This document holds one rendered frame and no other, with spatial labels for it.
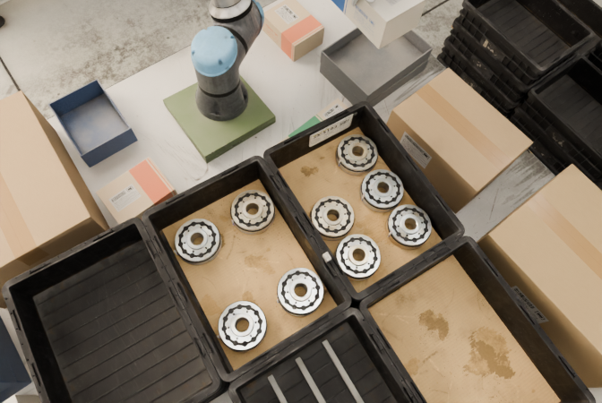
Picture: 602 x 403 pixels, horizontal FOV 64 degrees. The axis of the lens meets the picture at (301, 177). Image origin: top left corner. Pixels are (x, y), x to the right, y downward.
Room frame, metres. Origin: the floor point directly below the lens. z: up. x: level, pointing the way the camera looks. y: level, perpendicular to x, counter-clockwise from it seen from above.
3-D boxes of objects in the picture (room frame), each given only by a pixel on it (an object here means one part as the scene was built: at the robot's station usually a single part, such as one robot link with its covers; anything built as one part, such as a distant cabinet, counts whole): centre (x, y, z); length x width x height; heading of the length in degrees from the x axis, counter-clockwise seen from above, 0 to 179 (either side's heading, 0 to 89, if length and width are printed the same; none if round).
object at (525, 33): (1.34, -0.77, 0.37); 0.40 x 0.30 x 0.45; 41
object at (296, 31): (1.04, 0.07, 0.74); 0.16 x 0.12 x 0.07; 45
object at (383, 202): (0.47, -0.20, 0.86); 0.10 x 0.10 x 0.01
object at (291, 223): (0.25, 0.10, 0.87); 0.40 x 0.30 x 0.11; 36
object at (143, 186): (0.44, 0.42, 0.74); 0.16 x 0.12 x 0.07; 136
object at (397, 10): (0.85, -0.13, 1.09); 0.20 x 0.12 x 0.09; 42
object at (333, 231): (0.39, -0.08, 0.86); 0.10 x 0.10 x 0.01
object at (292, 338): (0.25, 0.10, 0.92); 0.40 x 0.30 x 0.02; 36
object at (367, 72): (0.94, -0.19, 0.78); 0.27 x 0.20 x 0.05; 136
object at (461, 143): (0.67, -0.40, 0.78); 0.30 x 0.22 x 0.16; 45
